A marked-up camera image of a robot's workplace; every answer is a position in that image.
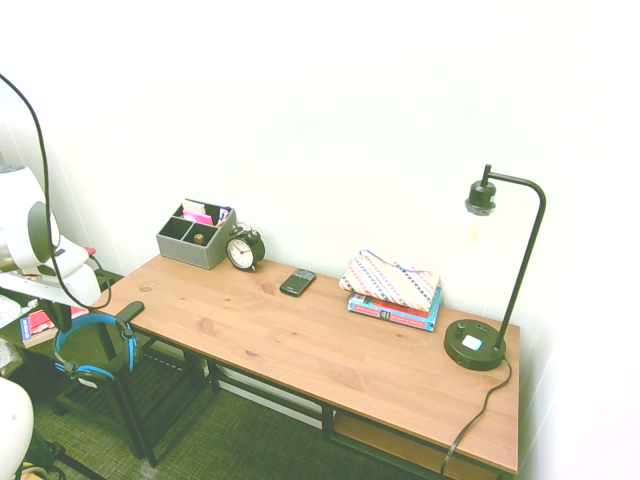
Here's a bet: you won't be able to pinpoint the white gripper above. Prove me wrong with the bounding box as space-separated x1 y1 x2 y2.
0 267 102 333

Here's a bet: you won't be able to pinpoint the blue black headphone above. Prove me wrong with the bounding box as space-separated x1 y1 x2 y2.
53 312 142 389

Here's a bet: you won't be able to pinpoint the black headphone hanger hook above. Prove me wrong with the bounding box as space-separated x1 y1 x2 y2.
113 301 147 372

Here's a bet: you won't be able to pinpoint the thick red white book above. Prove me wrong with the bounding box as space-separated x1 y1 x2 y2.
19 304 92 350

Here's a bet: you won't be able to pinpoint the crumpled silver foil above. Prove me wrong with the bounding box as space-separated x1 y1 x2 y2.
0 292 32 379

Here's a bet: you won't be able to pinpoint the black side table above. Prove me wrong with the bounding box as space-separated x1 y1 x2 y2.
0 269 211 469

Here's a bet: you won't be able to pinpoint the grey desk organizer box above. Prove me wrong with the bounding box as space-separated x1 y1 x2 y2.
155 197 238 271

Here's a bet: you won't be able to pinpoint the pink sticky notes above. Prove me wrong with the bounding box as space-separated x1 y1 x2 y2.
181 208 215 227

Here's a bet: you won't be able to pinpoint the black twin bell alarm clock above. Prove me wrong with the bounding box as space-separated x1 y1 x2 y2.
225 221 267 274

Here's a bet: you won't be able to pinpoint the black smartphone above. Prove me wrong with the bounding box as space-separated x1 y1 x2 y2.
278 267 317 299

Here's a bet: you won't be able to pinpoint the red paperback book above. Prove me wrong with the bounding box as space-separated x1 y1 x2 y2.
348 287 444 321

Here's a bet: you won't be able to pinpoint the striped fabric pouch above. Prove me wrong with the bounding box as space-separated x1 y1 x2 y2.
338 248 442 307

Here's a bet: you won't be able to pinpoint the blue paperback book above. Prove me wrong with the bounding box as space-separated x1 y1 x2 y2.
347 289 444 333

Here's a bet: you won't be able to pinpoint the black desk lamp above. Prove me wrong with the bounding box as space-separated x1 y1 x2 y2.
443 163 548 373

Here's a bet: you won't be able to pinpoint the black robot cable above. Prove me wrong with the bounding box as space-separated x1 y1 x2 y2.
0 73 114 310

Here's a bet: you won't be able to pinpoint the wooden desk with black frame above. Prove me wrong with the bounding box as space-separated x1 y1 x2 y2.
107 252 522 480

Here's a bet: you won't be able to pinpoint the black lamp power cable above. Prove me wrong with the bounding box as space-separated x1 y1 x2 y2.
439 355 514 476

